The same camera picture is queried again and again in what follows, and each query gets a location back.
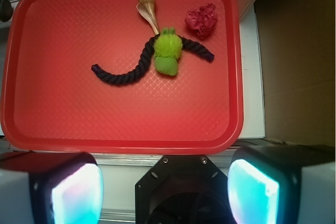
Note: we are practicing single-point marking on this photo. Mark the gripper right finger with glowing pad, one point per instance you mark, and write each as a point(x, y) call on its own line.
point(282, 184)

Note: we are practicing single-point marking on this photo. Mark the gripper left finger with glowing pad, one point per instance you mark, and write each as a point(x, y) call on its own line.
point(50, 188)

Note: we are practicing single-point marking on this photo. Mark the green plush animal toy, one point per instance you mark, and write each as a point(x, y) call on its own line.
point(167, 52)

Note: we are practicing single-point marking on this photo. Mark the red plastic tray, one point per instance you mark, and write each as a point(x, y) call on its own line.
point(52, 101)

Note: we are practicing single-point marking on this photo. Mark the brown cardboard box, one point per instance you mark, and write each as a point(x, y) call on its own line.
point(297, 48)

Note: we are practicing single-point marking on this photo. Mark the black knob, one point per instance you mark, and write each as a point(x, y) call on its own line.
point(6, 10)

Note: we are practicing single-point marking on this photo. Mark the crumpled red paper ball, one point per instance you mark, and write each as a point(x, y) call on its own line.
point(202, 20)

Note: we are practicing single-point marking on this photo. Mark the beige conch seashell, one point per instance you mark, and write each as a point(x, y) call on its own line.
point(146, 8)

